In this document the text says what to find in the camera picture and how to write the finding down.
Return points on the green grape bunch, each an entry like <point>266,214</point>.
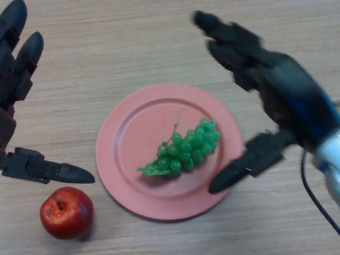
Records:
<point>186,148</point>

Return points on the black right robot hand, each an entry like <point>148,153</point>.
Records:
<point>292,93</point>

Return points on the pink round plate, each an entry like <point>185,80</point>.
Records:
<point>132,132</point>

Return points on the red apple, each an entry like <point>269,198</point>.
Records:
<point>67,215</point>

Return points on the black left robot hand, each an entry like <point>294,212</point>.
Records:
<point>8,74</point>

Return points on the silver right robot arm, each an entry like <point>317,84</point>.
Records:
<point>332,159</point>

